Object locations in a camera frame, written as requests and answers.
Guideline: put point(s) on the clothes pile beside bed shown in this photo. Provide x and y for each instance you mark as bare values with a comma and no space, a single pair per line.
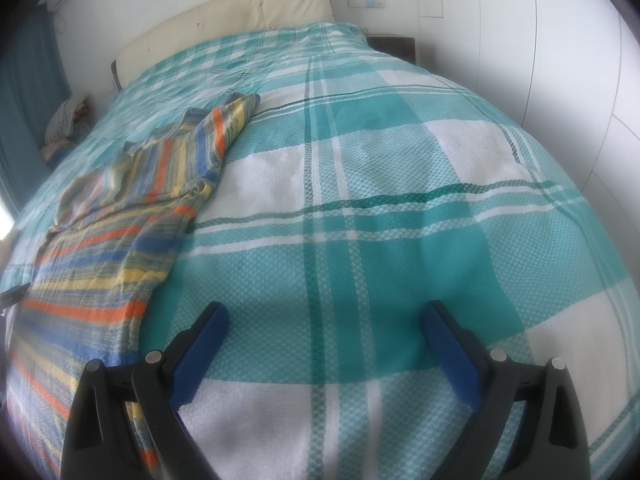
68,127

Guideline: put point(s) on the cream padded headboard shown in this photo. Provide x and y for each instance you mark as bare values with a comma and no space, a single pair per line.
211,20

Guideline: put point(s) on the white wardrobe with handles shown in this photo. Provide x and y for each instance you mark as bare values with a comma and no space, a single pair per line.
567,71

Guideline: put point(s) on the wall socket with stickers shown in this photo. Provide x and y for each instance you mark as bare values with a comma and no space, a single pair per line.
366,4

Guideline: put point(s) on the teal white plaid bedspread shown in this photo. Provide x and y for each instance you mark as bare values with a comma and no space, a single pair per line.
362,188

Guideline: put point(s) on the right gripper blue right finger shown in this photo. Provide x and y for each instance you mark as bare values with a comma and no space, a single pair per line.
551,442

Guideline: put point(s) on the dark wooden nightstand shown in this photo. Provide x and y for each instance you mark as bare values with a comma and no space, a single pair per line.
403,47

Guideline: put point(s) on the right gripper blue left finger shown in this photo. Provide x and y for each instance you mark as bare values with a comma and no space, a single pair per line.
99,443

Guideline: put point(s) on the multicolour striped knit sweater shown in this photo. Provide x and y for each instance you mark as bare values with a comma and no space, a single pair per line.
115,238

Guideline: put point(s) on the teal curtain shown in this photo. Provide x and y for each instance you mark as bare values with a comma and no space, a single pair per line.
33,86

